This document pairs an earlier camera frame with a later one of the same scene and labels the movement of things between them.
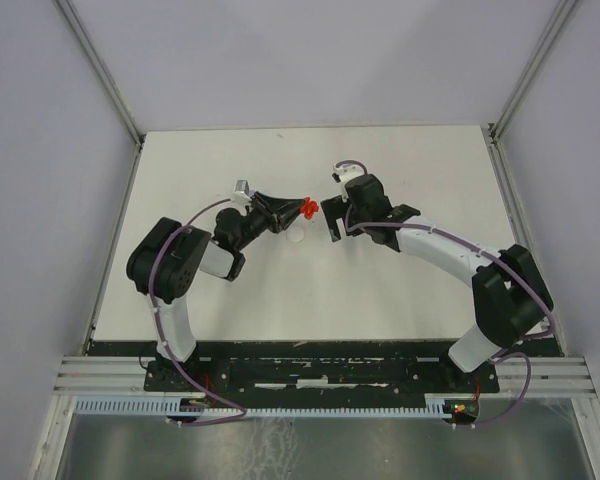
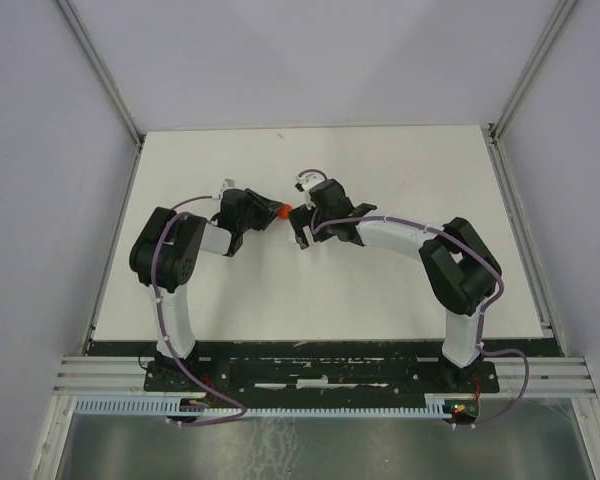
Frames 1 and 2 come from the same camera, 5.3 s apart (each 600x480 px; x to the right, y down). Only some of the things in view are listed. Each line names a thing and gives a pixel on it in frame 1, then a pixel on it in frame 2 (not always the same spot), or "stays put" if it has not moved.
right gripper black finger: [335, 232] → [300, 239]
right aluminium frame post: [493, 131] stays put
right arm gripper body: [335, 208] → [300, 217]
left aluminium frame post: [101, 70] stays put
